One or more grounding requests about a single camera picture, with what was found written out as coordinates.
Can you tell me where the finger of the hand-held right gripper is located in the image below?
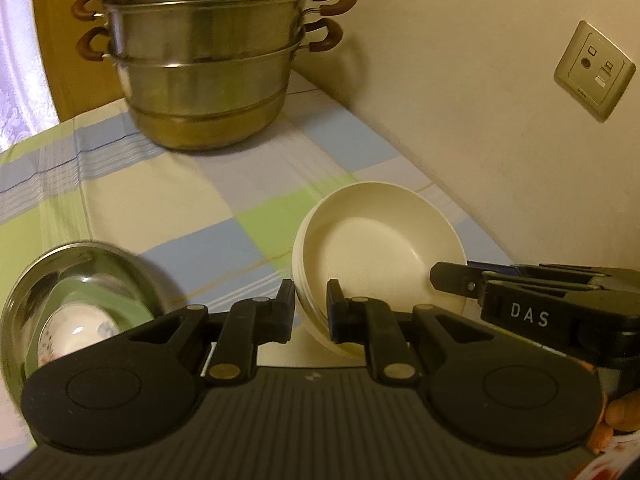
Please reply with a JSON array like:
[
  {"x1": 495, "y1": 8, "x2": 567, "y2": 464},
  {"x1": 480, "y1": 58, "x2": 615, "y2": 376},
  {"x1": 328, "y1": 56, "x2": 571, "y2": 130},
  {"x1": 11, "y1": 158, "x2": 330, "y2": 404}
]
[
  {"x1": 430, "y1": 261, "x2": 601, "y2": 353},
  {"x1": 467, "y1": 261, "x2": 640, "y2": 292}
]

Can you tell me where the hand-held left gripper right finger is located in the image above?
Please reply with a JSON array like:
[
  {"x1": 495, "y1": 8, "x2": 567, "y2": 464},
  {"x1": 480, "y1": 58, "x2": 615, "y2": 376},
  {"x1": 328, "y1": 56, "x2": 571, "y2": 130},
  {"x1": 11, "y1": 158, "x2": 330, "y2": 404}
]
[{"x1": 326, "y1": 280, "x2": 496, "y2": 388}]

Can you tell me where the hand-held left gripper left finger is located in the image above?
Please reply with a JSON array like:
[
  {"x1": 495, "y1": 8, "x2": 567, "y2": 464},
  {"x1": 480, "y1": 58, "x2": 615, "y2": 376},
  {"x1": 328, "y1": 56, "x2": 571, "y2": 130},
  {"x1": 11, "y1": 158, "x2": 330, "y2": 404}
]
[{"x1": 125, "y1": 279, "x2": 297, "y2": 388}]

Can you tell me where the cream plastic bowl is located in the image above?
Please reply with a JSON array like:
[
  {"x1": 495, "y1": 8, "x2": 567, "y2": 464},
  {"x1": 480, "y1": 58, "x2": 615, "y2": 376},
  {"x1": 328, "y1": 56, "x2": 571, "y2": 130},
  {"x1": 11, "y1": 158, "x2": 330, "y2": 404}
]
[{"x1": 291, "y1": 181, "x2": 468, "y2": 361}]

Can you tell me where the green square plastic plate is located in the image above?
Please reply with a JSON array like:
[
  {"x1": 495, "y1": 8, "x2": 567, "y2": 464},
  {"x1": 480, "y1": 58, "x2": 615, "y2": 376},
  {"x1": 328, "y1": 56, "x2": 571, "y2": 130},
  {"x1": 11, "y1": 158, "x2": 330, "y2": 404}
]
[{"x1": 36, "y1": 277, "x2": 156, "y2": 368}]

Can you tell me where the small floral ceramic dish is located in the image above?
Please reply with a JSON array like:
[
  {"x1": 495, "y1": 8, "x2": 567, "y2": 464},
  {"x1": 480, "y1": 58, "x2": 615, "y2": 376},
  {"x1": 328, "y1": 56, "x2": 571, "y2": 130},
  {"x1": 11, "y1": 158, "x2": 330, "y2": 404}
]
[{"x1": 37, "y1": 305, "x2": 123, "y2": 368}]

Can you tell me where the large stainless steel bowl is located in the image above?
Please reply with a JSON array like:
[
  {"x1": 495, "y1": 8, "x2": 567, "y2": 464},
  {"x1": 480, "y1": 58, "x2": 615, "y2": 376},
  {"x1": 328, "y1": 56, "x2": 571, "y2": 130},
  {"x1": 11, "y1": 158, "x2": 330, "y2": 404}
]
[{"x1": 0, "y1": 241, "x2": 173, "y2": 396}]

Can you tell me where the person's right hand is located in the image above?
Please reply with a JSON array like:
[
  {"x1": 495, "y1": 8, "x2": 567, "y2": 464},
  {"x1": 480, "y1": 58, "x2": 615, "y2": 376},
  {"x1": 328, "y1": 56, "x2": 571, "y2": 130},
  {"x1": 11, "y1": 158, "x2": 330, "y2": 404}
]
[{"x1": 589, "y1": 391, "x2": 640, "y2": 453}]

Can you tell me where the red and white cloth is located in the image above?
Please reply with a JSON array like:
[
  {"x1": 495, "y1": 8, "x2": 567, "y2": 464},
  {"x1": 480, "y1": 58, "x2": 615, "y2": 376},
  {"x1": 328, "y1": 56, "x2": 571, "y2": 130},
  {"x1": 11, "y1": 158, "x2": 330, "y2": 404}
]
[{"x1": 580, "y1": 432, "x2": 640, "y2": 480}]

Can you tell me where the checkered tablecloth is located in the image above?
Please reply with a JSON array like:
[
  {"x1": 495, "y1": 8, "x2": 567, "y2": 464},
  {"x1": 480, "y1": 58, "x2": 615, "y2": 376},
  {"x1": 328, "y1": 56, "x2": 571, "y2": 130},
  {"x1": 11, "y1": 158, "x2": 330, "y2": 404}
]
[{"x1": 0, "y1": 67, "x2": 516, "y2": 396}]

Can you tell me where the stainless steel steamer pot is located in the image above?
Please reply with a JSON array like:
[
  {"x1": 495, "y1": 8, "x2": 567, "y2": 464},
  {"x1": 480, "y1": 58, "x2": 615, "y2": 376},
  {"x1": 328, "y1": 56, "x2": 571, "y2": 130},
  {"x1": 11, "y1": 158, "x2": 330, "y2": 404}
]
[{"x1": 70, "y1": 0, "x2": 358, "y2": 152}]

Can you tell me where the purple lace curtain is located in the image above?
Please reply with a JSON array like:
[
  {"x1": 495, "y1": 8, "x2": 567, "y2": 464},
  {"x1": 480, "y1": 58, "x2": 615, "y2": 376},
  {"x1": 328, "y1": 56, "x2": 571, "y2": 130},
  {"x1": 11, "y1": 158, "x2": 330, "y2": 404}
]
[{"x1": 0, "y1": 0, "x2": 56, "y2": 153}]

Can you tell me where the wooden door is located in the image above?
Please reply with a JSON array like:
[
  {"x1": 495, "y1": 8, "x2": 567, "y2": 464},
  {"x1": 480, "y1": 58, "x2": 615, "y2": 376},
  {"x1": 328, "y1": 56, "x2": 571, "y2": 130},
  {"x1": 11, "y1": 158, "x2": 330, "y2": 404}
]
[{"x1": 30, "y1": 0, "x2": 126, "y2": 123}]

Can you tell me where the beige wall socket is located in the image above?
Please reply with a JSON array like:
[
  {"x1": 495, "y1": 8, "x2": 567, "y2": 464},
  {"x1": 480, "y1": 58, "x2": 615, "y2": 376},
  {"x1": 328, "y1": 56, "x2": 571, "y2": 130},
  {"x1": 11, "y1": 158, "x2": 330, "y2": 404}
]
[{"x1": 553, "y1": 20, "x2": 637, "y2": 122}]

